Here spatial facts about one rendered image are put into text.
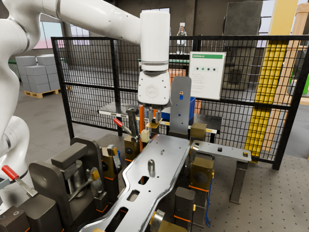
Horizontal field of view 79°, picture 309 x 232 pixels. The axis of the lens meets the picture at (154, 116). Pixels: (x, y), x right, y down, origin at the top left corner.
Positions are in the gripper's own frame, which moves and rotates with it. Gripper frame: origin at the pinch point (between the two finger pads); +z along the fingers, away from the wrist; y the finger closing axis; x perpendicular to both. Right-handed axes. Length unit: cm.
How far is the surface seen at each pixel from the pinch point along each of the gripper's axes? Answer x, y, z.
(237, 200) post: 28, 38, 56
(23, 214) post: -33.2, -26.1, 18.6
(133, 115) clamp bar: 21.6, -17.9, 11.0
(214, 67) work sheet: 72, 18, -7
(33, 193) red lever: -26.4, -30.5, 19.2
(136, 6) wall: 777, -324, -139
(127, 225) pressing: -21.4, -1.9, 27.9
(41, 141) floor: 139, -236, 132
